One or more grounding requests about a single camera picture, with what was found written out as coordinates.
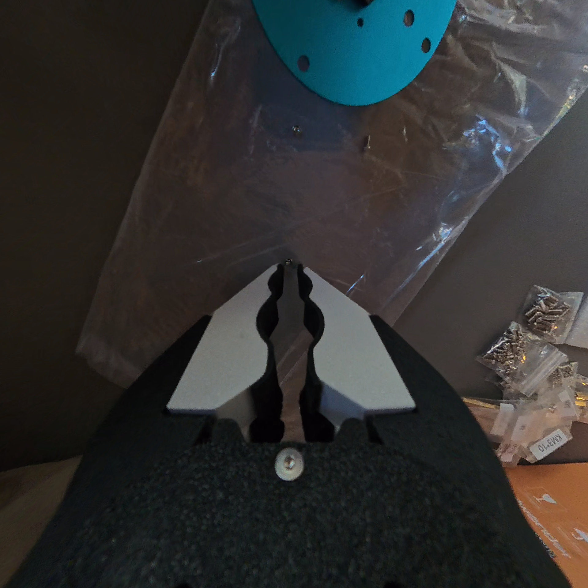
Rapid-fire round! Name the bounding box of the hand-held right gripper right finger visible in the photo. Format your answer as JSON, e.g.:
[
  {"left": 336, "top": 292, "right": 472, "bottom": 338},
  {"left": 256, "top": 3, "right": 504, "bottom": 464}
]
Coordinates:
[{"left": 298, "top": 263, "right": 417, "bottom": 431}]

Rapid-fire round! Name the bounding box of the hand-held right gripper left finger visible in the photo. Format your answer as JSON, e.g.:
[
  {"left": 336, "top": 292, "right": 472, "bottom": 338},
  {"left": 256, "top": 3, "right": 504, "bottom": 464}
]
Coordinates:
[{"left": 166, "top": 263, "right": 279, "bottom": 413}]

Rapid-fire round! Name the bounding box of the clear plastic bag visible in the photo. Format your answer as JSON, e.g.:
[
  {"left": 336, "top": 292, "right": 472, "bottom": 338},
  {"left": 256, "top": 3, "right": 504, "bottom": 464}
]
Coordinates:
[{"left": 76, "top": 0, "right": 588, "bottom": 389}]

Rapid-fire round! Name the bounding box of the teal round metal disc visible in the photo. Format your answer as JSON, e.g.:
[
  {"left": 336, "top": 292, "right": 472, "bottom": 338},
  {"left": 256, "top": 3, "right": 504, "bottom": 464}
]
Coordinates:
[{"left": 253, "top": 0, "right": 458, "bottom": 107}]

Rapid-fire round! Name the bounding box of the pile of small screw bags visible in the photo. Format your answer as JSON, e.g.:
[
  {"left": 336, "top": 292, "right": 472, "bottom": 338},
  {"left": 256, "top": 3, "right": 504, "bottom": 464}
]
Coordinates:
[{"left": 477, "top": 284, "right": 588, "bottom": 466}]

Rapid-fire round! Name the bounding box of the orange cardboard box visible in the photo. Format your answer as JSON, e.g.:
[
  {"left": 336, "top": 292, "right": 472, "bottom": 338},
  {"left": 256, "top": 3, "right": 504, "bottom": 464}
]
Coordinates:
[{"left": 504, "top": 459, "right": 588, "bottom": 588}]

